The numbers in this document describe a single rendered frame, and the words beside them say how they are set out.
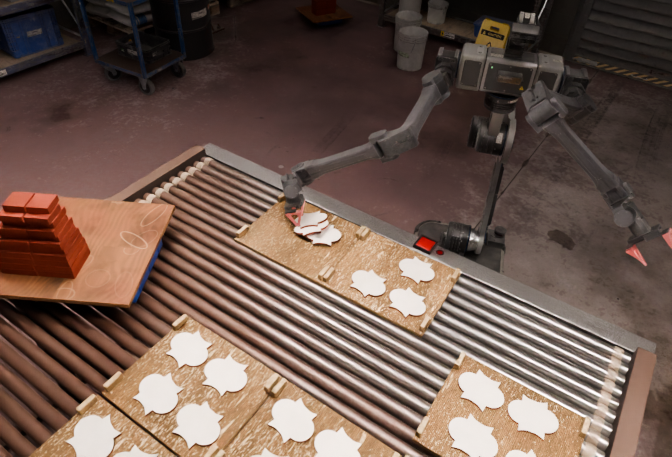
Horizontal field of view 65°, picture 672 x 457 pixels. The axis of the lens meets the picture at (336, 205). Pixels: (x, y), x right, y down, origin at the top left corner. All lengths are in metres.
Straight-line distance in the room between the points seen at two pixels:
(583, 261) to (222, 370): 2.63
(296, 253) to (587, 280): 2.12
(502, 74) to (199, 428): 1.65
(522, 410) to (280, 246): 1.02
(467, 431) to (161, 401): 0.89
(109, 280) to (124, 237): 0.21
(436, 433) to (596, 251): 2.45
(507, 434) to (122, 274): 1.32
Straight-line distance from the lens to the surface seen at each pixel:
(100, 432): 1.73
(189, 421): 1.68
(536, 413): 1.79
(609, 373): 2.00
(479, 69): 2.28
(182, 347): 1.82
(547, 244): 3.80
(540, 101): 1.84
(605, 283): 3.70
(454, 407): 1.73
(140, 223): 2.13
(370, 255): 2.07
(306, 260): 2.04
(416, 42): 5.49
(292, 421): 1.65
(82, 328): 2.01
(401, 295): 1.94
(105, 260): 2.02
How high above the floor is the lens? 2.40
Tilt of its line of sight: 40 degrees down
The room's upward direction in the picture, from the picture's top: 3 degrees clockwise
